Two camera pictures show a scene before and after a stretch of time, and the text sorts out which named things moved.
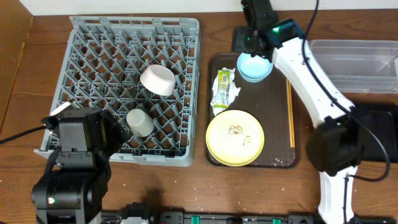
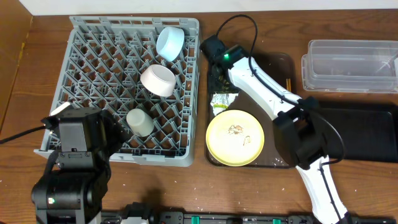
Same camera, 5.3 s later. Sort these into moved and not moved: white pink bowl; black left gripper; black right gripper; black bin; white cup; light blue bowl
Moved: black right gripper; light blue bowl
Not moved: white pink bowl; black bin; white cup; black left gripper
